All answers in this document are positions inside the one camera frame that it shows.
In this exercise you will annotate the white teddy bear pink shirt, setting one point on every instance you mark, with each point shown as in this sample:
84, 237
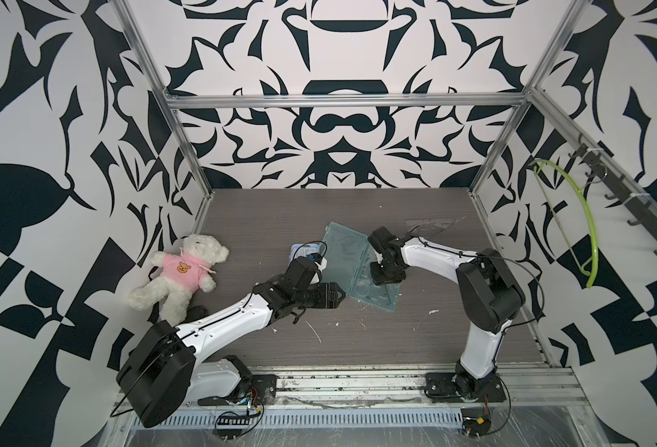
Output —
181, 276

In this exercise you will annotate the black hook rack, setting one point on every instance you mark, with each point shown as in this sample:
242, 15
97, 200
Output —
622, 188

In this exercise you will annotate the teal ruler set case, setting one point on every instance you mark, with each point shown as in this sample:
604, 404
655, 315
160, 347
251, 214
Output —
349, 256

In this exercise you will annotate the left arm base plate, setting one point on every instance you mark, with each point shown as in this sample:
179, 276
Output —
259, 388

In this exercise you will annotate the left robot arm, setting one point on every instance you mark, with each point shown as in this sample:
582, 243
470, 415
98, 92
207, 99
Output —
171, 365

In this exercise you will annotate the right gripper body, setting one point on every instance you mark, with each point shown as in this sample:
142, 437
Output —
380, 272

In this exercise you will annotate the clear triangle ruler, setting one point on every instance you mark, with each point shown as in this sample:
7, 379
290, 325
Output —
431, 227

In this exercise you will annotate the black yellow connector right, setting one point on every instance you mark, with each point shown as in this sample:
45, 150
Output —
475, 425

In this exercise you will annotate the blue geometry set case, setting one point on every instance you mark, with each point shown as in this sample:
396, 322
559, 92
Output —
302, 250

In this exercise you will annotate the black glasses case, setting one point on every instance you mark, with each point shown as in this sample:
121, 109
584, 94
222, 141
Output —
196, 313

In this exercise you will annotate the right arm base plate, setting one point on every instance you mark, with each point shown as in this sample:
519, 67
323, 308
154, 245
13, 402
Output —
461, 387

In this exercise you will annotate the green tube on wall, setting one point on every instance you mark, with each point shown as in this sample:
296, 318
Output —
569, 209

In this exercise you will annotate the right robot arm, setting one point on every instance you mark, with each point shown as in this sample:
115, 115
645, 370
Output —
491, 298

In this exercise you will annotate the black connector left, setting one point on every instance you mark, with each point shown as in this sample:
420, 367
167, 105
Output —
230, 425

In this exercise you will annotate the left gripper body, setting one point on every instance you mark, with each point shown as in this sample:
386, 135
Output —
299, 301

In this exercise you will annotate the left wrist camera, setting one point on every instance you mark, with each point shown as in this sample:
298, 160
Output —
319, 260

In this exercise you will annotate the aluminium frame rail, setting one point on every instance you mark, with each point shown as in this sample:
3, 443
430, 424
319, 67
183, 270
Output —
383, 386

